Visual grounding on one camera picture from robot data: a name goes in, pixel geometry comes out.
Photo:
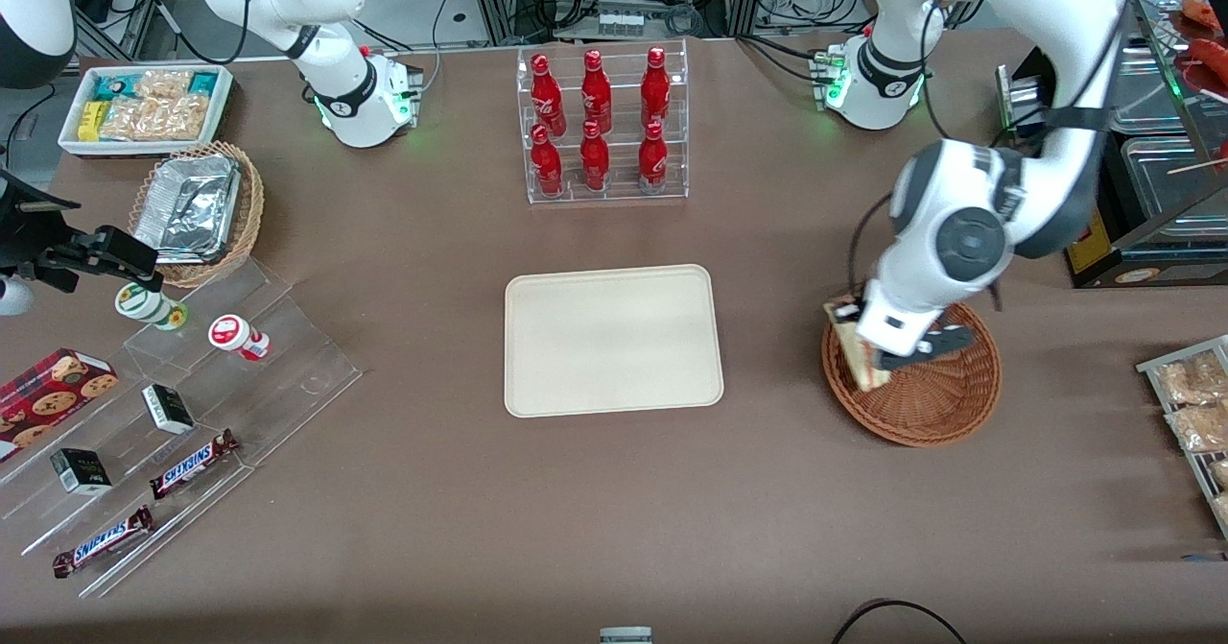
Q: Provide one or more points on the snickers chocolate bar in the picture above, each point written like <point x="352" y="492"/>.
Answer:
<point x="192" y="464"/>
<point x="101" y="543"/>

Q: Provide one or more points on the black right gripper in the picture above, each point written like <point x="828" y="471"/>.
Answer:
<point x="26" y="242"/>

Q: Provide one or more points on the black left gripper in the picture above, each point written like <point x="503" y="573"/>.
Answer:
<point x="861" y="307"/>

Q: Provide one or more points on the cream plastic tray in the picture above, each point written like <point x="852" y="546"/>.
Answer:
<point x="614" y="342"/>

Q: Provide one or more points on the small black box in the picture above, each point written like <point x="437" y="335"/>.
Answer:
<point x="168" y="409"/>
<point x="82" y="471"/>

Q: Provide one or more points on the red cola bottle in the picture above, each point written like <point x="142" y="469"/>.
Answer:
<point x="655" y="87"/>
<point x="596" y="92"/>
<point x="547" y="164"/>
<point x="595" y="159"/>
<point x="548" y="97"/>
<point x="652" y="159"/>

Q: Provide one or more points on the steel warmer pan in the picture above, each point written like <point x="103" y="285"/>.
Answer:
<point x="1166" y="188"/>
<point x="1146" y="92"/>

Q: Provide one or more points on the black food warmer machine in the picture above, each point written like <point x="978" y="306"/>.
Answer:
<point x="1103" y="260"/>

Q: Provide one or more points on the green capped yogurt bottle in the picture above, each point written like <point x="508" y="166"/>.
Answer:
<point x="149" y="305"/>

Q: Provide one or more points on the glass display cover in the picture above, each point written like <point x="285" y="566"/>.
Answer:
<point x="1175" y="59"/>

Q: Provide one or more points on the wooden skewer stick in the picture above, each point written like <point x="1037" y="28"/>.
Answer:
<point x="1194" y="167"/>

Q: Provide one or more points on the clear acrylic stepped shelf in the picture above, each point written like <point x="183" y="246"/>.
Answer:
<point x="288" y="375"/>

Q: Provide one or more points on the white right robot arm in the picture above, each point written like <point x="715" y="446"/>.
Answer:
<point x="355" y="97"/>

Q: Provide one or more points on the grey snack display tray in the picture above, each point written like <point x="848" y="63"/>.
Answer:
<point x="1151" y="368"/>

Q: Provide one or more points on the red sausage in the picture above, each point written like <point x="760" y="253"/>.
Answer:
<point x="1207" y="12"/>
<point x="1211" y="57"/>

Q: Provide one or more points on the round brown wicker basket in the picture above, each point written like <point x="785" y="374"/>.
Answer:
<point x="931" y="399"/>

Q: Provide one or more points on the small tan wicker basket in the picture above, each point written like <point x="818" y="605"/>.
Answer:
<point x="247" y="212"/>

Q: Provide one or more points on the silver foil trays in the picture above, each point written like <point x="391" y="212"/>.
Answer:
<point x="187" y="207"/>

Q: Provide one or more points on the triangle sandwich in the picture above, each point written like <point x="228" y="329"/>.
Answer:
<point x="859" y="361"/>

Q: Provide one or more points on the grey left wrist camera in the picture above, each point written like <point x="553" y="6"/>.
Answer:
<point x="845" y="313"/>

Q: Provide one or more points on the small clear cracker bag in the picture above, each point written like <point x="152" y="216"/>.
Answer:
<point x="163" y="83"/>

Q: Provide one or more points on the clear bag of pastry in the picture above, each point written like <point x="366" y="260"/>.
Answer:
<point x="1199" y="428"/>
<point x="1222" y="510"/>
<point x="1220" y="473"/>
<point x="1194" y="380"/>

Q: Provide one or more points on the clear acrylic bottle rack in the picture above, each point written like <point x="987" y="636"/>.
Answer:
<point x="614" y="198"/>

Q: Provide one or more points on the red cookie box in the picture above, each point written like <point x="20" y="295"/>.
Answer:
<point x="48" y="399"/>

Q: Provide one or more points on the white snack bin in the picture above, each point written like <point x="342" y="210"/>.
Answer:
<point x="69" y="140"/>

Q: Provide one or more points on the red capped yogurt bottle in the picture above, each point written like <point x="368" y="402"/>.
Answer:
<point x="235" y="335"/>

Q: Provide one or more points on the white power strip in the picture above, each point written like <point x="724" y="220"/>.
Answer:
<point x="621" y="23"/>

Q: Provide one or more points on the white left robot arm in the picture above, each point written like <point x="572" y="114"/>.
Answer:
<point x="959" y="241"/>

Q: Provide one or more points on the yellow snack packet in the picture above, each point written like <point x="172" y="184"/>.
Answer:
<point x="91" y="121"/>

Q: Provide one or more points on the large clear cracker bag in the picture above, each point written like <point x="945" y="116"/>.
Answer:
<point x="153" y="118"/>

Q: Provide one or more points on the teal snack packet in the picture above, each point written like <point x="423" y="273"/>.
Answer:
<point x="202" y="83"/>
<point x="113" y="87"/>

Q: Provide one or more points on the small grey device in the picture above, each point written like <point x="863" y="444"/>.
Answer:
<point x="625" y="636"/>

